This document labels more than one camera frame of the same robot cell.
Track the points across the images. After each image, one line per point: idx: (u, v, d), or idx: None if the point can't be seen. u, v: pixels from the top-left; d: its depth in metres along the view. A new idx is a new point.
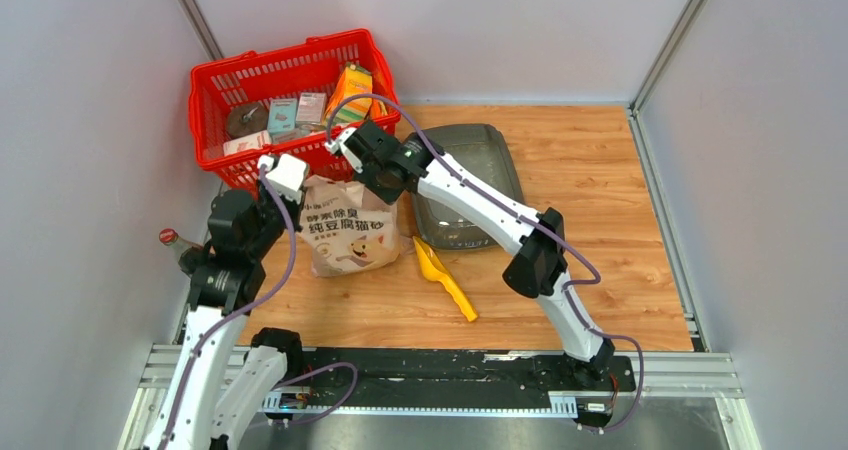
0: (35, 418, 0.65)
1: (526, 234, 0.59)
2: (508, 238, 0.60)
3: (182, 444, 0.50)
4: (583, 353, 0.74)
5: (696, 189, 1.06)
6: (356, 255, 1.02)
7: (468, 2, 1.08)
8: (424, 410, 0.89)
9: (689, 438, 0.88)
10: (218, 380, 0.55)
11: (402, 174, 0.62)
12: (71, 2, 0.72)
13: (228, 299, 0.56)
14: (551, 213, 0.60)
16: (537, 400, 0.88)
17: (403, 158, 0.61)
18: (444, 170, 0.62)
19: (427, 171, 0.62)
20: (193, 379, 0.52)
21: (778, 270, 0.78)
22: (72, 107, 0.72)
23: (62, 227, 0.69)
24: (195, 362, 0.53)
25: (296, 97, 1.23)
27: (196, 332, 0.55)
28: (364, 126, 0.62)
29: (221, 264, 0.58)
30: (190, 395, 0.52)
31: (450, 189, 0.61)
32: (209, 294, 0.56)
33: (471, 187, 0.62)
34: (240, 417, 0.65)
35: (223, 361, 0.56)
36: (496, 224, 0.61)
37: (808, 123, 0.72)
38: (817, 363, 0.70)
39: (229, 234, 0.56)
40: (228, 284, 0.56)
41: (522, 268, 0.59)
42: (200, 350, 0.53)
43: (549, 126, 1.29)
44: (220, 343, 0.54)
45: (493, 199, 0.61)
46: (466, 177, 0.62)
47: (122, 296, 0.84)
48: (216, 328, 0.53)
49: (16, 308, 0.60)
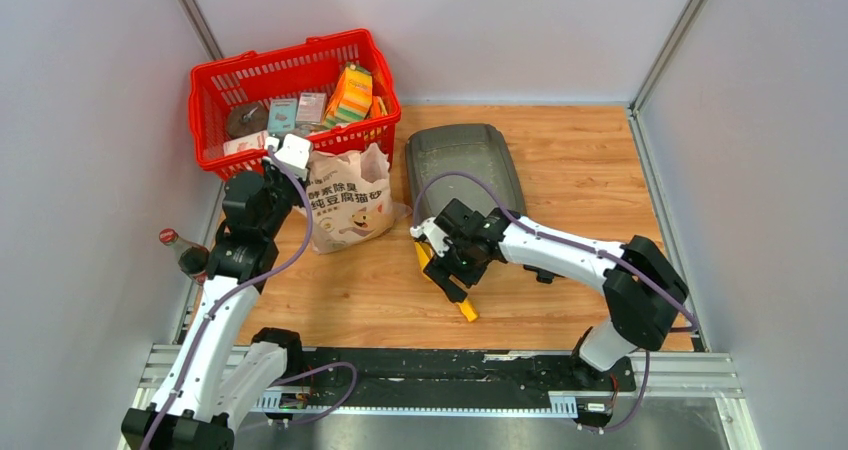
0: (34, 419, 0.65)
1: (610, 267, 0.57)
2: (595, 278, 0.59)
3: (190, 399, 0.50)
4: (600, 368, 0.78)
5: (696, 189, 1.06)
6: (358, 226, 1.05)
7: (468, 3, 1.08)
8: (423, 410, 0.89)
9: (689, 438, 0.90)
10: (228, 347, 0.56)
11: (487, 247, 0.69)
12: (71, 4, 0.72)
13: (243, 272, 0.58)
14: (637, 242, 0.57)
16: (537, 400, 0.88)
17: (483, 231, 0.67)
18: (521, 230, 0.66)
19: (505, 234, 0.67)
20: (205, 341, 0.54)
21: (777, 272, 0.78)
22: (73, 108, 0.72)
23: (63, 227, 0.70)
24: (209, 324, 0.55)
25: (296, 97, 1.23)
27: (211, 298, 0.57)
28: (453, 206, 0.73)
29: (236, 240, 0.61)
30: (201, 355, 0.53)
31: (527, 245, 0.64)
32: (226, 267, 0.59)
33: (546, 237, 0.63)
34: (240, 400, 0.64)
35: (235, 329, 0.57)
36: (577, 264, 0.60)
37: (808, 124, 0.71)
38: (817, 364, 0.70)
39: (241, 216, 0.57)
40: (244, 258, 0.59)
41: (627, 310, 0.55)
42: (214, 314, 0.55)
43: (549, 127, 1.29)
44: (234, 309, 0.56)
45: (571, 242, 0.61)
46: (541, 230, 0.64)
47: (121, 298, 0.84)
48: (231, 294, 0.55)
49: (14, 309, 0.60)
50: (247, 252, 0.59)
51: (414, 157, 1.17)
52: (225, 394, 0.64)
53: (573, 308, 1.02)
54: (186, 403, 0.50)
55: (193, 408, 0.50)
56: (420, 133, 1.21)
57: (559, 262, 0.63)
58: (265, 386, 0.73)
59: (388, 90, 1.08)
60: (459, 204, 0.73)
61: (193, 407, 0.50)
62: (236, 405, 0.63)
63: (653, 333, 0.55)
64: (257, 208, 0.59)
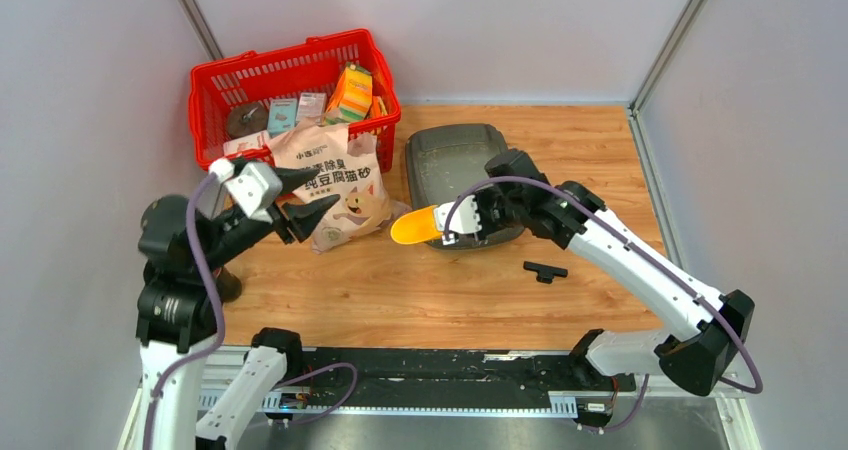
0: (33, 419, 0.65)
1: (705, 320, 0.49)
2: (680, 319, 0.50)
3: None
4: (604, 372, 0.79)
5: (696, 188, 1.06)
6: (352, 212, 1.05)
7: (469, 2, 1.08)
8: (422, 410, 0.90)
9: (688, 437, 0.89)
10: (189, 414, 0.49)
11: (554, 226, 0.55)
12: (71, 3, 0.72)
13: (181, 333, 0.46)
14: (740, 298, 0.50)
16: (537, 400, 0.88)
17: (555, 209, 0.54)
18: (604, 229, 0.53)
19: (584, 226, 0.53)
20: (157, 424, 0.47)
21: (777, 271, 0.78)
22: (73, 106, 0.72)
23: (63, 226, 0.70)
24: (157, 404, 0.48)
25: (296, 97, 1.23)
27: (153, 369, 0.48)
28: (521, 160, 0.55)
29: (170, 285, 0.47)
30: (159, 439, 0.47)
31: (612, 251, 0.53)
32: (160, 324, 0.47)
33: (638, 252, 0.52)
34: (239, 418, 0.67)
35: (193, 390, 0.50)
36: (666, 301, 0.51)
37: (809, 123, 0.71)
38: (816, 363, 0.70)
39: (168, 259, 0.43)
40: (177, 312, 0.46)
41: (697, 363, 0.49)
42: (161, 391, 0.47)
43: (548, 127, 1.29)
44: (181, 380, 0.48)
45: (665, 271, 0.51)
46: (633, 240, 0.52)
47: (120, 298, 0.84)
48: (173, 370, 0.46)
49: (15, 308, 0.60)
50: (179, 306, 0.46)
51: (414, 157, 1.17)
52: (222, 413, 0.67)
53: (573, 308, 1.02)
54: None
55: None
56: (420, 133, 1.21)
57: (633, 280, 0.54)
58: (269, 387, 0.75)
59: (388, 90, 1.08)
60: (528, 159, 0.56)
61: None
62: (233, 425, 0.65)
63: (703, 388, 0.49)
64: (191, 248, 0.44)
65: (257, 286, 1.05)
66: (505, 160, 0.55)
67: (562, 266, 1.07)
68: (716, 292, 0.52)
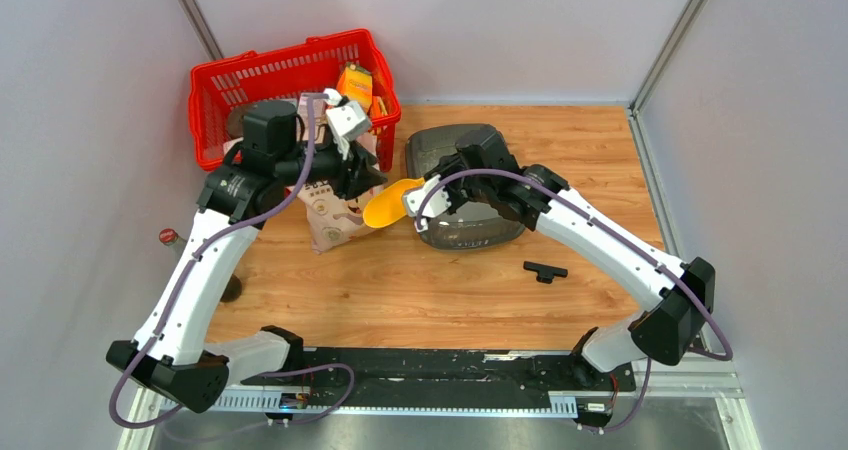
0: (34, 419, 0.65)
1: (668, 287, 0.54)
2: (645, 288, 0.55)
3: (171, 344, 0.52)
4: (600, 368, 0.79)
5: (695, 188, 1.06)
6: (352, 212, 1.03)
7: (468, 2, 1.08)
8: (424, 410, 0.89)
9: (690, 438, 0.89)
10: (213, 294, 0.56)
11: (520, 208, 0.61)
12: (71, 4, 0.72)
13: (238, 205, 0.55)
14: (699, 265, 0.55)
16: (536, 400, 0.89)
17: (522, 192, 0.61)
18: (567, 208, 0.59)
19: (549, 206, 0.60)
20: (188, 286, 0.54)
21: (777, 271, 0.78)
22: (73, 107, 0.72)
23: (63, 226, 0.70)
24: (195, 266, 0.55)
25: (296, 97, 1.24)
27: (201, 236, 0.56)
28: (492, 142, 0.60)
29: (243, 170, 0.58)
30: (185, 299, 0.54)
31: (576, 227, 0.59)
32: (221, 198, 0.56)
33: (600, 226, 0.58)
34: (240, 357, 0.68)
35: (224, 271, 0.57)
36: (630, 271, 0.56)
37: (808, 123, 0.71)
38: (816, 363, 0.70)
39: (260, 136, 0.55)
40: (241, 189, 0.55)
41: (664, 330, 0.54)
42: (201, 255, 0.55)
43: (549, 127, 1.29)
44: (223, 251, 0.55)
45: (627, 245, 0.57)
46: (594, 216, 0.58)
47: (121, 299, 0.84)
48: (220, 235, 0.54)
49: (16, 308, 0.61)
50: (245, 184, 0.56)
51: (414, 157, 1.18)
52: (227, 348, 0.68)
53: (573, 308, 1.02)
54: (167, 347, 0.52)
55: (173, 354, 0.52)
56: (420, 133, 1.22)
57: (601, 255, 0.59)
58: (259, 371, 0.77)
59: (388, 90, 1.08)
60: (499, 141, 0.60)
61: (172, 354, 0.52)
62: (237, 359, 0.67)
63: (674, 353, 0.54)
64: (277, 137, 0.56)
65: (257, 286, 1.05)
66: (475, 141, 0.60)
67: (562, 266, 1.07)
68: (678, 260, 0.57)
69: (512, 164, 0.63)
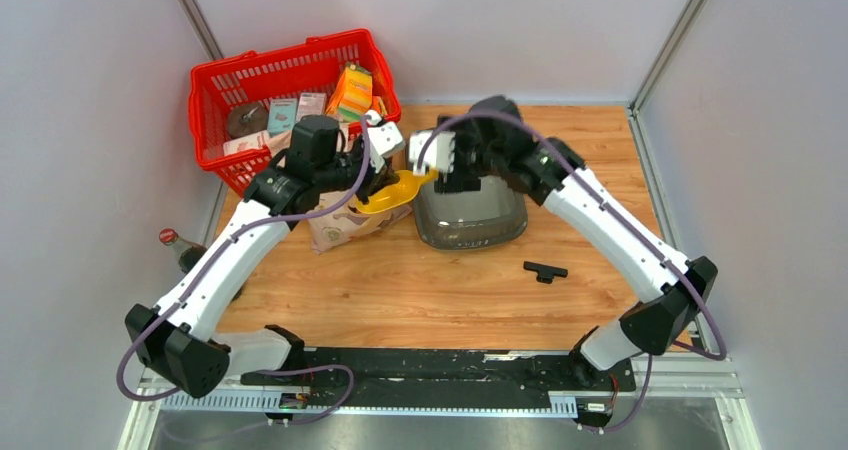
0: (35, 419, 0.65)
1: (670, 283, 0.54)
2: (647, 281, 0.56)
3: (191, 314, 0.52)
4: (599, 367, 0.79)
5: (696, 188, 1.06)
6: (352, 213, 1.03)
7: (469, 2, 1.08)
8: (424, 410, 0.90)
9: (689, 438, 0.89)
10: (238, 275, 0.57)
11: (532, 181, 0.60)
12: (71, 4, 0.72)
13: (278, 204, 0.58)
14: (704, 263, 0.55)
16: (536, 400, 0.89)
17: (537, 166, 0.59)
18: (582, 190, 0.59)
19: (563, 185, 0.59)
20: (219, 263, 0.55)
21: (778, 271, 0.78)
22: (73, 106, 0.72)
23: (63, 225, 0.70)
24: (230, 246, 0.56)
25: (296, 97, 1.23)
27: (240, 221, 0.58)
28: (508, 109, 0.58)
29: (284, 171, 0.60)
30: (213, 275, 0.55)
31: (587, 210, 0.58)
32: (264, 194, 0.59)
33: (611, 212, 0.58)
34: (243, 348, 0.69)
35: (253, 257, 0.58)
36: (635, 263, 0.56)
37: (809, 123, 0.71)
38: (817, 362, 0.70)
39: (305, 147, 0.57)
40: (284, 190, 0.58)
41: (659, 325, 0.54)
42: (238, 237, 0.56)
43: (549, 127, 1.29)
44: (258, 238, 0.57)
45: (638, 236, 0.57)
46: (607, 201, 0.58)
47: (120, 299, 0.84)
48: (260, 223, 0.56)
49: (17, 308, 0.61)
50: (288, 186, 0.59)
51: None
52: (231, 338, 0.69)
53: (572, 308, 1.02)
54: (186, 317, 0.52)
55: (191, 324, 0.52)
56: None
57: (609, 244, 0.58)
58: (254, 368, 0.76)
59: (388, 90, 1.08)
60: (515, 110, 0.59)
61: (191, 323, 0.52)
62: (241, 349, 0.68)
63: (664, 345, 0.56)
64: (321, 149, 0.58)
65: (257, 286, 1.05)
66: (490, 109, 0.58)
67: (562, 266, 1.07)
68: (684, 256, 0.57)
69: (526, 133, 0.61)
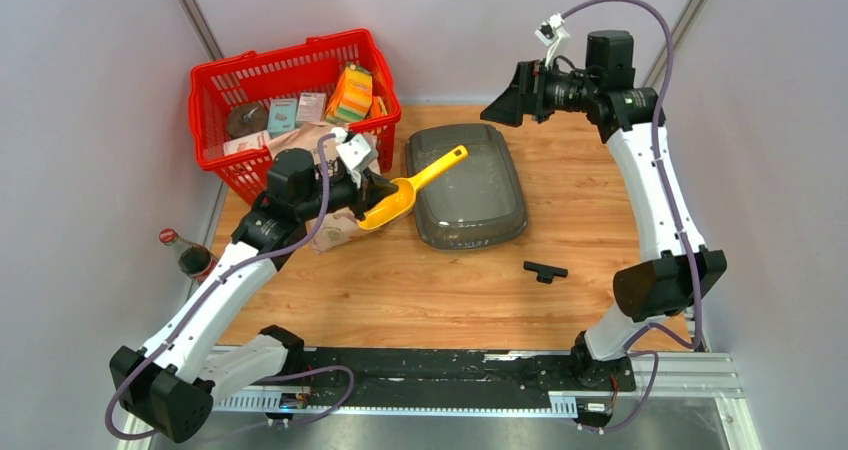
0: (35, 419, 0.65)
1: (671, 252, 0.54)
2: (653, 243, 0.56)
3: (178, 355, 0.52)
4: (596, 355, 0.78)
5: (695, 188, 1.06)
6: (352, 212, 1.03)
7: (469, 2, 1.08)
8: (424, 410, 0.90)
9: (689, 438, 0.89)
10: (227, 315, 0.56)
11: (605, 114, 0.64)
12: (71, 4, 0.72)
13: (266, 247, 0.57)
14: (716, 255, 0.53)
16: (536, 400, 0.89)
17: (619, 101, 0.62)
18: (649, 139, 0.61)
19: (633, 128, 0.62)
20: (207, 304, 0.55)
21: (777, 270, 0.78)
22: (73, 106, 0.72)
23: (64, 224, 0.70)
24: (218, 288, 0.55)
25: (296, 97, 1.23)
27: (228, 262, 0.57)
28: (623, 43, 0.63)
29: (270, 211, 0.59)
30: (201, 316, 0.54)
31: (638, 159, 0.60)
32: (252, 236, 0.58)
33: (659, 170, 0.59)
34: (231, 375, 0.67)
35: (243, 296, 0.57)
36: (652, 223, 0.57)
37: (808, 123, 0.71)
38: (817, 362, 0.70)
39: (281, 191, 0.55)
40: (271, 233, 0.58)
41: (643, 283, 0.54)
42: (226, 278, 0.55)
43: (549, 126, 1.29)
44: (246, 279, 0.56)
45: (669, 199, 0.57)
46: (662, 159, 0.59)
47: (121, 299, 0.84)
48: (246, 263, 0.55)
49: (18, 308, 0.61)
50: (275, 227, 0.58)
51: (414, 157, 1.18)
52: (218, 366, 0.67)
53: (572, 308, 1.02)
54: (173, 358, 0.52)
55: (177, 365, 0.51)
56: (420, 132, 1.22)
57: (640, 200, 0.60)
58: (255, 378, 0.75)
59: (388, 90, 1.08)
60: (630, 47, 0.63)
61: (178, 364, 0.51)
62: (225, 380, 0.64)
63: (638, 305, 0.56)
64: (298, 187, 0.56)
65: None
66: (608, 36, 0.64)
67: (562, 266, 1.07)
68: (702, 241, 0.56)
69: (628, 76, 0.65)
